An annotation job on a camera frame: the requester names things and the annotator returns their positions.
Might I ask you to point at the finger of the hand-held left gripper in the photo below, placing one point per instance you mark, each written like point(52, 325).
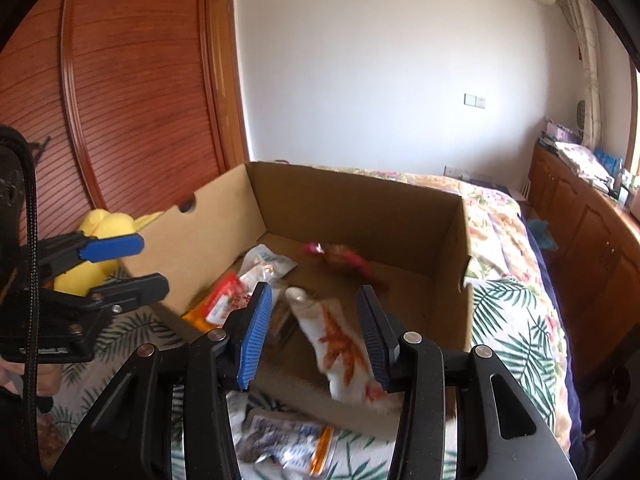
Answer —
point(135, 287)
point(112, 249)

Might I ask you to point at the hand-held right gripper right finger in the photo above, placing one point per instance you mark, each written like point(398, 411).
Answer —
point(376, 345)

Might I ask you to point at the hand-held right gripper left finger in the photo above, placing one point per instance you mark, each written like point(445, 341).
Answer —
point(254, 335)

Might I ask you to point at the white packet red chicken print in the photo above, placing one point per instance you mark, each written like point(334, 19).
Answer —
point(345, 350)

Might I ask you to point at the white sausage snack packet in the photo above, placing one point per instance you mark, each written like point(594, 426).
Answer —
point(230, 297)

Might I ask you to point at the orange snack packet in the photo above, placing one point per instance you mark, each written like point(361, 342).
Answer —
point(202, 317)

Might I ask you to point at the white packet blue label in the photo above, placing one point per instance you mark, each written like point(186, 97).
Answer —
point(267, 262)

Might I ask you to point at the pink red snack packet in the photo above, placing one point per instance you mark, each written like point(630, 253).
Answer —
point(345, 260)

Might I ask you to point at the brown cardboard box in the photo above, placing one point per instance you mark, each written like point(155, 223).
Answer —
point(350, 220)

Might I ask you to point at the person's left hand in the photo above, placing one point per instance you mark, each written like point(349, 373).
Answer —
point(27, 377)

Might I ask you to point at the yellow plush toy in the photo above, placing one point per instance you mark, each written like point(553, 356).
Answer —
point(107, 240)

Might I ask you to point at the grey white snack packet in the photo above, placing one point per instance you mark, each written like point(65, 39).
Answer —
point(280, 440)

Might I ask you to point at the leaf print bedsheet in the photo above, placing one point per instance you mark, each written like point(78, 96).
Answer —
point(515, 340)

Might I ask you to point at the wooden slatted wardrobe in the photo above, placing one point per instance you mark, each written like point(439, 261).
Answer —
point(130, 85)

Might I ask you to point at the wooden door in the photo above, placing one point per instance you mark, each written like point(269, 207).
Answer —
point(227, 75)

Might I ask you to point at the wooden low cabinet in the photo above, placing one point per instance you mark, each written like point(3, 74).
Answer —
point(585, 240)

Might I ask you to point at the folded floral cloth stack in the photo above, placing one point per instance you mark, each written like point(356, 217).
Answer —
point(582, 160)

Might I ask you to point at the purple box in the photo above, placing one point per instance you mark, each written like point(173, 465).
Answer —
point(560, 132)

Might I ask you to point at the blue box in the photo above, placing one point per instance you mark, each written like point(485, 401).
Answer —
point(607, 162)

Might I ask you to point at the wooden framed window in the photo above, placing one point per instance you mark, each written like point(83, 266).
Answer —
point(634, 120)

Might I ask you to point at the pale patterned curtain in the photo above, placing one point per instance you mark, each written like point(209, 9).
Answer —
point(585, 60)

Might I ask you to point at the white wall socket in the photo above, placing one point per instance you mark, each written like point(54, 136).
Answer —
point(475, 100)

